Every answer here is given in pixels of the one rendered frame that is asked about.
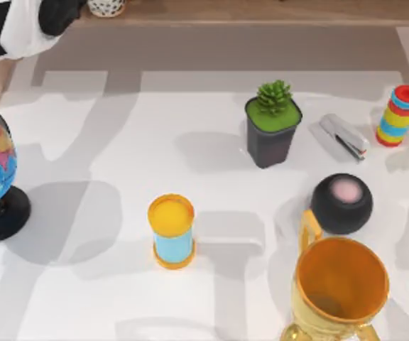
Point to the silver stapler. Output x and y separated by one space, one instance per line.
339 138

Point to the stack of coloured rings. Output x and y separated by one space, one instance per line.
396 117

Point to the black round speaker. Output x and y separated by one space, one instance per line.
343 206

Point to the yellow and blue can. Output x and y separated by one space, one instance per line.
172 234

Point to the wooden shelf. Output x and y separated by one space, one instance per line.
247 16

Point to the green plant in black pot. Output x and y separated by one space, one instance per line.
272 131

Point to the gold trophy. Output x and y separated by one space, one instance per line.
339 284

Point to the white spotted cup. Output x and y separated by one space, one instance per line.
106 7

